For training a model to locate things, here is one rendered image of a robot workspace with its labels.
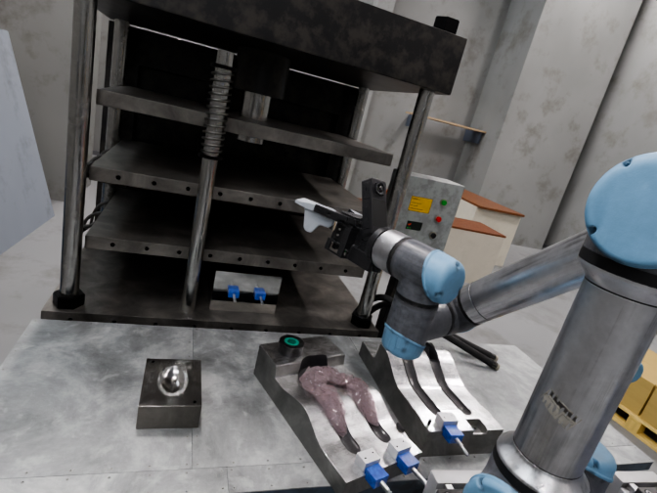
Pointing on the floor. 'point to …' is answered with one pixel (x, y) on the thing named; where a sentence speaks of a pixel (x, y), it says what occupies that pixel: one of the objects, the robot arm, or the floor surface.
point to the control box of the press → (423, 218)
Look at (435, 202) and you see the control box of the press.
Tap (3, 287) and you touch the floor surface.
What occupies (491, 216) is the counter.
